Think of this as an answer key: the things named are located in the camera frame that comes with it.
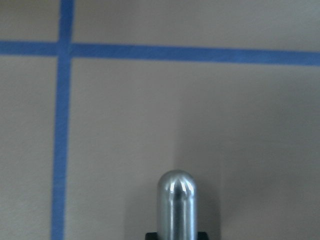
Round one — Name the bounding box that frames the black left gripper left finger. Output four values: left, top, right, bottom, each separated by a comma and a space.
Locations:
145, 232, 158, 240

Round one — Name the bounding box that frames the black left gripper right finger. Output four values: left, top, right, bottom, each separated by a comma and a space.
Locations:
197, 231, 209, 240

